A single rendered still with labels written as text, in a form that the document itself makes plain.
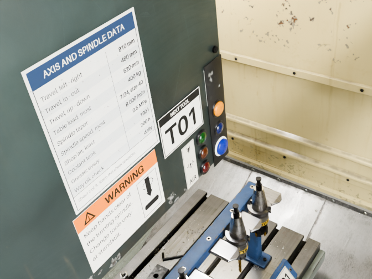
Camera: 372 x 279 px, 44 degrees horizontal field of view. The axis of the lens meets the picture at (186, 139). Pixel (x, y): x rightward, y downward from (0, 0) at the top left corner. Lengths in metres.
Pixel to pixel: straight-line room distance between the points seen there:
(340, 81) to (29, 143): 1.14
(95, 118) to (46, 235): 0.15
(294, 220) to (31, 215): 1.38
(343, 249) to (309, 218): 0.16
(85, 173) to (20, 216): 0.09
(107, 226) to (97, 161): 0.11
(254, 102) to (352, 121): 0.36
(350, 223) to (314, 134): 0.35
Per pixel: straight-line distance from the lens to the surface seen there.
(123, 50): 0.56
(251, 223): 1.26
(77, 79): 0.52
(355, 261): 1.76
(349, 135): 1.61
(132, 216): 0.67
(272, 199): 1.32
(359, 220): 1.80
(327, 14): 1.42
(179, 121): 0.68
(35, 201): 0.54
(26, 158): 0.50
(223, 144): 0.80
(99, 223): 0.62
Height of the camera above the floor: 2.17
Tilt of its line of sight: 38 degrees down
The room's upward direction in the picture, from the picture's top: 8 degrees counter-clockwise
